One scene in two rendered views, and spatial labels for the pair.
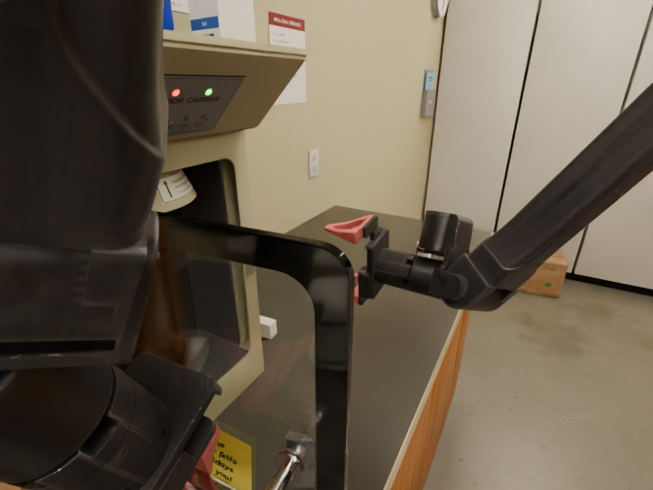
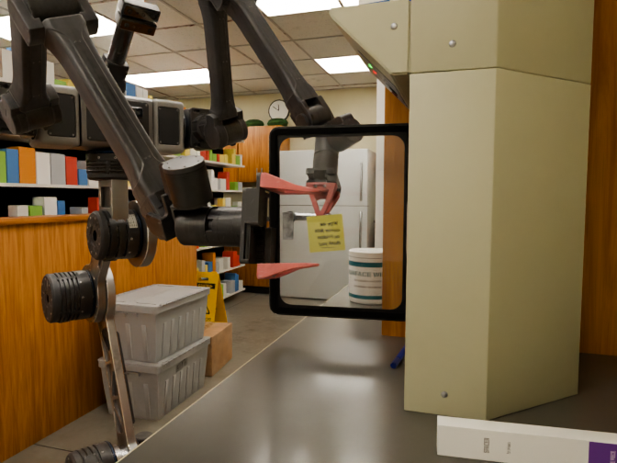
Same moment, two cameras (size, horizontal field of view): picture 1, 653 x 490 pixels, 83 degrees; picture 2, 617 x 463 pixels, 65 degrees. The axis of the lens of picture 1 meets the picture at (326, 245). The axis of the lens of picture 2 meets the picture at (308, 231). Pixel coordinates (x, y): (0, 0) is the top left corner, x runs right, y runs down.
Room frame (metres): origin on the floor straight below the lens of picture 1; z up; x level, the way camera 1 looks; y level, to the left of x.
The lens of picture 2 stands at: (1.21, -0.15, 1.24)
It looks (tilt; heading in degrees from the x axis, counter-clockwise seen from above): 4 degrees down; 168
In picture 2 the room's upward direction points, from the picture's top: straight up
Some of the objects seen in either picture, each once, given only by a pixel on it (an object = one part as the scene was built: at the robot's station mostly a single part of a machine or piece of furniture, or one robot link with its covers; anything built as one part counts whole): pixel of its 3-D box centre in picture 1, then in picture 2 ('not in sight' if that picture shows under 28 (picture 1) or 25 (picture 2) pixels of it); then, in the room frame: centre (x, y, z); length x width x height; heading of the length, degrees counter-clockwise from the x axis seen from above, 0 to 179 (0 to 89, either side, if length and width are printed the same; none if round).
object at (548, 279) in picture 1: (531, 268); not in sight; (2.56, -1.61, 0.14); 0.41 x 0.33 x 0.29; 67
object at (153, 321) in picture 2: not in sight; (157, 320); (-1.83, -0.43, 0.49); 0.60 x 0.42 x 0.33; 150
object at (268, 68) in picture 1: (180, 93); (385, 69); (0.41, 0.15, 1.46); 0.32 x 0.12 x 0.10; 150
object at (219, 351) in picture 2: not in sight; (203, 346); (-2.38, -0.16, 0.14); 0.41 x 0.32 x 0.28; 156
